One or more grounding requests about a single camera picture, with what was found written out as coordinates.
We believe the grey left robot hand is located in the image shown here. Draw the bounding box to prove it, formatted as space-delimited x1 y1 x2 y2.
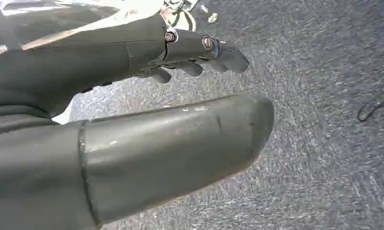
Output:
0 12 275 230

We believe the pale table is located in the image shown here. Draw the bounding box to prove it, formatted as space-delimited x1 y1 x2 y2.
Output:
0 0 167 59

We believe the black cable on floor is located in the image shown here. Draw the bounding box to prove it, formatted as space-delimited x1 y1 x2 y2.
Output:
357 52 384 123

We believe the white cable bundle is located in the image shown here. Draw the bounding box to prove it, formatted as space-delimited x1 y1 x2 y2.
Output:
161 0 200 33

